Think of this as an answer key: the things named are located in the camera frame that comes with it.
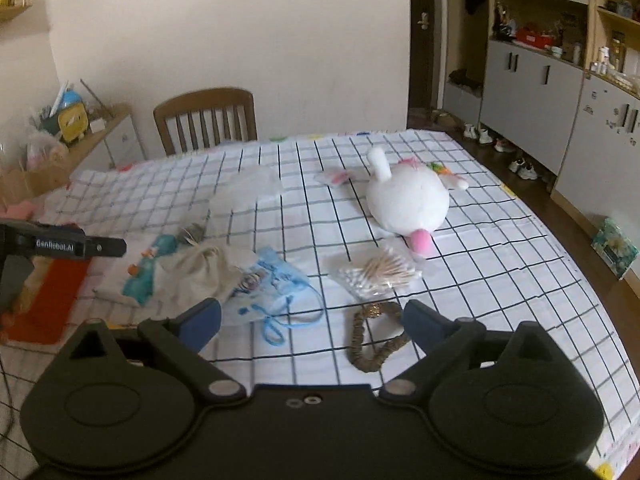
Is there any red box on shelf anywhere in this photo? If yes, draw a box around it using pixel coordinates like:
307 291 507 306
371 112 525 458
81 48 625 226
515 27 553 46

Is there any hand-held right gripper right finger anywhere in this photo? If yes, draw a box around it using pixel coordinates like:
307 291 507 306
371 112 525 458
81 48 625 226
380 299 558 403

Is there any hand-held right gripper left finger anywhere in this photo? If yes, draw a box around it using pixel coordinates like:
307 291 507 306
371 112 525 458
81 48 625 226
67 298 246 403

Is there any plastic bag with pink items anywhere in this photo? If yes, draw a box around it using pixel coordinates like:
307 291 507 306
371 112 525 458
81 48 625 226
25 130 68 171

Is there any cardboard box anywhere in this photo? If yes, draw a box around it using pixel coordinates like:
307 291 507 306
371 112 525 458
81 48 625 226
0 160 71 206

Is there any wooden chair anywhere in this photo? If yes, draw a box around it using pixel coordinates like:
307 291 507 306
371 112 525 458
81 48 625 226
152 87 258 157

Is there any yellow toy case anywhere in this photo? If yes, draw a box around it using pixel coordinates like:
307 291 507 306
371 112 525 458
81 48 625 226
57 105 91 142

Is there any blue drawstring pouch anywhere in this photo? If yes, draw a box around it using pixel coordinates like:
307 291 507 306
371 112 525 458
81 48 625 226
220 246 326 348

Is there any green tissue box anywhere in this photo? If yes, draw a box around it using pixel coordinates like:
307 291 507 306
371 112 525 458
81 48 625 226
591 217 640 281

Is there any bag of wooden cotton swabs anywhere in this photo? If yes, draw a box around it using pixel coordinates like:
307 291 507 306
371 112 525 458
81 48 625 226
337 245 426 303

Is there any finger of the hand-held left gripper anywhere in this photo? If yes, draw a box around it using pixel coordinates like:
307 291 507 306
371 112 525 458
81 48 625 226
84 236 127 260

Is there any beige cloth bag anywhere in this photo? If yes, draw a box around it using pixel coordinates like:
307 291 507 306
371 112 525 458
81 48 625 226
150 242 258 313

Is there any red storage box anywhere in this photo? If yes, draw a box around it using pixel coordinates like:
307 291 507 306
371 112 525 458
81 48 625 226
0 257 93 346

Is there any dark wooden door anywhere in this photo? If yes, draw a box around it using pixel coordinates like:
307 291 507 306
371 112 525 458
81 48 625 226
407 0 448 128

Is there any white checked tablecloth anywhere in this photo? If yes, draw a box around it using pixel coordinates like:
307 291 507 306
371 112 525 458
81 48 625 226
0 127 628 480

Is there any pink cushion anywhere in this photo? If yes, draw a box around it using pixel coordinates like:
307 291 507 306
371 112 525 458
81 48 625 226
0 200 46 221

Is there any wooden side cabinet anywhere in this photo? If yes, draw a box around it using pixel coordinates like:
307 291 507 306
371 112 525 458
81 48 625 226
65 105 148 171

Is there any white plush toy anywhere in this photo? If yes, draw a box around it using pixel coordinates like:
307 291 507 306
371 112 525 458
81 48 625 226
315 147 471 261

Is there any grey furry item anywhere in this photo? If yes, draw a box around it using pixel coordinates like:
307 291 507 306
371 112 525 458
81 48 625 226
177 224 207 247

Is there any clear plastic bag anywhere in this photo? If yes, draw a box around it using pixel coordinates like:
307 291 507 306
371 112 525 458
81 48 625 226
206 167 283 233

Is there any grey wall cabinet unit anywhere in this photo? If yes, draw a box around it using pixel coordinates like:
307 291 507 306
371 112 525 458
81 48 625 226
442 0 640 221

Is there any brown scrunchie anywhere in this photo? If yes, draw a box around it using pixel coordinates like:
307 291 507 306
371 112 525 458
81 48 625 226
348 301 410 374

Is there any dark bag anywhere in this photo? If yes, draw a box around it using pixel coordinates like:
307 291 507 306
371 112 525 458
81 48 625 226
447 69 483 93

